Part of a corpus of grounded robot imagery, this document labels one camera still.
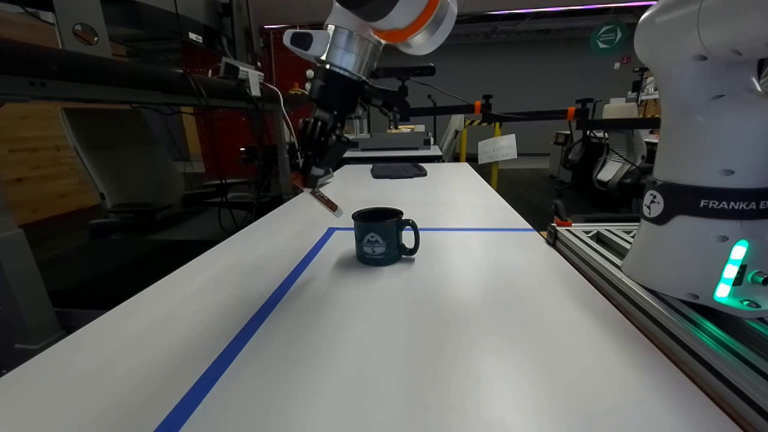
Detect black boom rod orange clamps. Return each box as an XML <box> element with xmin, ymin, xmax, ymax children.
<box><xmin>387</xmin><ymin>76</ymin><xmax>666</xmax><ymax>134</ymax></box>

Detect black shelf beam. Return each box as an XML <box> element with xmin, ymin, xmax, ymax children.
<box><xmin>0</xmin><ymin>34</ymin><xmax>282</xmax><ymax>110</ymax></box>

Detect black flat pad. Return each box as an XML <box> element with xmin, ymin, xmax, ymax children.
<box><xmin>370</xmin><ymin>161</ymin><xmax>429</xmax><ymax>179</ymax></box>

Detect yellow post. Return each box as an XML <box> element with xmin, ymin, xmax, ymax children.
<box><xmin>486</xmin><ymin>119</ymin><xmax>504</xmax><ymax>192</ymax></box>

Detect dark green mug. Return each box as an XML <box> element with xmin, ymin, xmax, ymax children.
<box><xmin>350</xmin><ymin>204</ymin><xmax>423</xmax><ymax>268</ymax></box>

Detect green round sign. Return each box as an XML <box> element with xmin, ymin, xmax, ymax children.
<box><xmin>587</xmin><ymin>18</ymin><xmax>628</xmax><ymax>57</ymax></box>

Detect light wooden wall panel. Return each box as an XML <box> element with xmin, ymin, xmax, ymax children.
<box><xmin>0</xmin><ymin>100</ymin><xmax>104</xmax><ymax>228</ymax></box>

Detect grey metal box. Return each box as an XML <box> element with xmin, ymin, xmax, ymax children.
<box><xmin>60</xmin><ymin>106</ymin><xmax>186</xmax><ymax>210</ymax></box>

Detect red machine housing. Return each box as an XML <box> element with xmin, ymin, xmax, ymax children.
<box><xmin>195</xmin><ymin>106</ymin><xmax>258</xmax><ymax>183</ymax></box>

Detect grey column red label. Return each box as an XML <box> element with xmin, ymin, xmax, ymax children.
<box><xmin>50</xmin><ymin>0</ymin><xmax>114</xmax><ymax>60</ymax></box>

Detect white background table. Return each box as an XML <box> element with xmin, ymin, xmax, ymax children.
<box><xmin>344</xmin><ymin>129</ymin><xmax>446</xmax><ymax>166</ymax></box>

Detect white paper sign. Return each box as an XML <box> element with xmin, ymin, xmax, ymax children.
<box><xmin>476</xmin><ymin>132</ymin><xmax>521</xmax><ymax>168</ymax></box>

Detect grey metal post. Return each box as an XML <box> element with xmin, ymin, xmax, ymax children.
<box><xmin>0</xmin><ymin>188</ymin><xmax>65</xmax><ymax>375</ymax></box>

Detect red marker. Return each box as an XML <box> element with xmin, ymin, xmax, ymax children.
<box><xmin>309</xmin><ymin>185</ymin><xmax>344</xmax><ymax>215</ymax></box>

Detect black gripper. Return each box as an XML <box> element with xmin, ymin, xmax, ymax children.
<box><xmin>296</xmin><ymin>69</ymin><xmax>365</xmax><ymax>192</ymax></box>

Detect red tool cabinet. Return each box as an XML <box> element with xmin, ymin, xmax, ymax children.
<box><xmin>262</xmin><ymin>22</ymin><xmax>317</xmax><ymax>146</ymax></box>

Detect aluminium rail base frame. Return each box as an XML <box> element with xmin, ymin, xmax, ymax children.
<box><xmin>545</xmin><ymin>219</ymin><xmax>768</xmax><ymax>432</ymax></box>

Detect white power strip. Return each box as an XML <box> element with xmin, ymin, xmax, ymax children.
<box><xmin>215</xmin><ymin>56</ymin><xmax>267</xmax><ymax>100</ymax></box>

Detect black bar stereo camera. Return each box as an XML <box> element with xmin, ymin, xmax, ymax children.
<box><xmin>372</xmin><ymin>63</ymin><xmax>440</xmax><ymax>81</ymax></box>

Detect black background machine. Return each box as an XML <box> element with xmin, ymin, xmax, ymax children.
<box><xmin>557</xmin><ymin>118</ymin><xmax>659</xmax><ymax>195</ymax></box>

